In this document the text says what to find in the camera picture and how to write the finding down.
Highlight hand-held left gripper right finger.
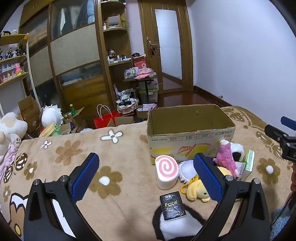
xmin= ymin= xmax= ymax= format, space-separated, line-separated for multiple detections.
xmin=193 ymin=153 xmax=271 ymax=241

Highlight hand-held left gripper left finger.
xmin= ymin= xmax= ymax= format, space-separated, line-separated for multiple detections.
xmin=23 ymin=152 xmax=102 ymax=241

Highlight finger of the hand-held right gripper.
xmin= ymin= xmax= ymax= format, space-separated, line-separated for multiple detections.
xmin=280 ymin=116 xmax=296 ymax=130
xmin=265 ymin=124 xmax=289 ymax=144

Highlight yellow plush toy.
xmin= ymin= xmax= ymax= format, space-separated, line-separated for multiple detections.
xmin=181 ymin=166 xmax=234 ymax=202

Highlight white round plush toy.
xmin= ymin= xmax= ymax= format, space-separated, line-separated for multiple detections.
xmin=179 ymin=159 xmax=198 ymax=184

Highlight pink plush toy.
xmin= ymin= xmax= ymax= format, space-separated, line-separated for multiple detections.
xmin=213 ymin=139 xmax=238 ymax=178

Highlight pink swirl roll plush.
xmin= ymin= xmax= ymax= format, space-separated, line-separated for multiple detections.
xmin=155 ymin=155 xmax=179 ymax=190

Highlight black and white plush toy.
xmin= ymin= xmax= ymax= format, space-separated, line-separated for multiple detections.
xmin=229 ymin=142 xmax=245 ymax=161

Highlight printed cardboard box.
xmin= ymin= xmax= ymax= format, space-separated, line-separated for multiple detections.
xmin=147 ymin=104 xmax=236 ymax=165

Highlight person's right forearm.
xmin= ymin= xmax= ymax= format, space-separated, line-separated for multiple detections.
xmin=290 ymin=162 xmax=296 ymax=193

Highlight green tissue box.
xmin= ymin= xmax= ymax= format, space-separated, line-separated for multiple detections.
xmin=240 ymin=150 xmax=255 ymax=181

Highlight black tissue pack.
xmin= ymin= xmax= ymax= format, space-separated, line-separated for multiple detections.
xmin=159 ymin=191 xmax=187 ymax=220

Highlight cardboard box with bottles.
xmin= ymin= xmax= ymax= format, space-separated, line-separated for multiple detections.
xmin=62 ymin=107 xmax=88 ymax=133

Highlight red paper bag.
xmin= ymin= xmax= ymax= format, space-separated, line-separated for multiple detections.
xmin=93 ymin=104 xmax=121 ymax=129

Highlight yellow striped toy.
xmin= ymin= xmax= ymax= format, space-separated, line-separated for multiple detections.
xmin=38 ymin=124 xmax=55 ymax=137

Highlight large black white plush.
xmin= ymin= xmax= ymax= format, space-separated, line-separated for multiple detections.
xmin=152 ymin=204 xmax=208 ymax=241

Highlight small flat cardboard box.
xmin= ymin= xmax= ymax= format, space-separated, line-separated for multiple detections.
xmin=107 ymin=116 xmax=134 ymax=127

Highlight white haired plush doll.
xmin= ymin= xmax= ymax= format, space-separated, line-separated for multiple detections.
xmin=41 ymin=104 xmax=64 ymax=127

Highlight blue fleece clothing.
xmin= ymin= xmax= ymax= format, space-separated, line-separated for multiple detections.
xmin=270 ymin=206 xmax=296 ymax=241

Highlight wicker basket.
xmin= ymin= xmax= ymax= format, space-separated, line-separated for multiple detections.
xmin=117 ymin=101 xmax=139 ymax=114

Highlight pink cloth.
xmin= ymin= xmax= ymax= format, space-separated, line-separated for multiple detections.
xmin=0 ymin=141 xmax=19 ymax=183

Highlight cardboard box with pink items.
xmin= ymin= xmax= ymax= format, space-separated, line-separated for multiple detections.
xmin=136 ymin=104 xmax=158 ymax=118

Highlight open brown cardboard box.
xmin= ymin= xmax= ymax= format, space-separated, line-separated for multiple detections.
xmin=18 ymin=95 xmax=41 ymax=137

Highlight zebra striped plush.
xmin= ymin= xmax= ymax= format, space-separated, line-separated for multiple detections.
xmin=117 ymin=89 xmax=137 ymax=103

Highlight cream white plush toy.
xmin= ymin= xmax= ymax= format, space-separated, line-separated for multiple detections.
xmin=0 ymin=112 xmax=28 ymax=149

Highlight clear plastic storage bin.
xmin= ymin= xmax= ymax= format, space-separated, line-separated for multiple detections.
xmin=138 ymin=79 xmax=159 ymax=103

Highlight small wooden table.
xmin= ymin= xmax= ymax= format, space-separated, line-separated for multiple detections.
xmin=122 ymin=75 xmax=158 ymax=103

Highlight white pole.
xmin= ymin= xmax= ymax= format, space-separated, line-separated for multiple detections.
xmin=26 ymin=42 xmax=38 ymax=100

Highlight pink packets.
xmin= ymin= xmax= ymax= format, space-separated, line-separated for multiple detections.
xmin=136 ymin=68 xmax=155 ymax=80

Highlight wooden wardrobe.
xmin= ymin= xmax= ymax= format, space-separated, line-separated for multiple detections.
xmin=18 ymin=0 xmax=118 ymax=130

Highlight red box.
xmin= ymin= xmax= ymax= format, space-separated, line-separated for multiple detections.
xmin=132 ymin=57 xmax=147 ymax=70

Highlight wooden door with glass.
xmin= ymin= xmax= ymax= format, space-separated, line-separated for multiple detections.
xmin=139 ymin=0 xmax=193 ymax=92

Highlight wooden corner shelf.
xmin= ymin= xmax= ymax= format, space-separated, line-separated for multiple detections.
xmin=97 ymin=0 xmax=134 ymax=109

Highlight figurine display shelf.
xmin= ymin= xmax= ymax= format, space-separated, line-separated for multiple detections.
xmin=0 ymin=34 xmax=30 ymax=116

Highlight black cable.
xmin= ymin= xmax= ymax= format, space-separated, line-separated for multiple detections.
xmin=273 ymin=193 xmax=293 ymax=223

